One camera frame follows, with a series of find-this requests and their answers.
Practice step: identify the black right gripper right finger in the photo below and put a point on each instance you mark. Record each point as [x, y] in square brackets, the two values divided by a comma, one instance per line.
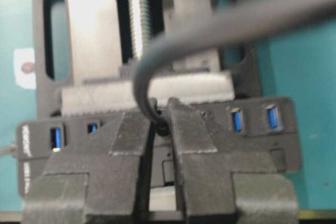
[218, 186]

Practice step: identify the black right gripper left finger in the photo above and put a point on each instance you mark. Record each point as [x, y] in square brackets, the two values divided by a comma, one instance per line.
[103, 177]

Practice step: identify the black multiport USB hub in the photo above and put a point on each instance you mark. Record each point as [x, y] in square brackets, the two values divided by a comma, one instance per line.
[258, 124]

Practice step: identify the white paper label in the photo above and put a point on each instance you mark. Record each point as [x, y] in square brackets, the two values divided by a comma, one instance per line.
[24, 68]

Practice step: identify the black metal bench vise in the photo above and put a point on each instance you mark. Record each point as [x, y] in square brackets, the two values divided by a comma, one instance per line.
[106, 39]

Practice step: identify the black aluminium frame rail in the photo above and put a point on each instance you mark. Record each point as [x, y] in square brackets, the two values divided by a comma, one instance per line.
[304, 216]

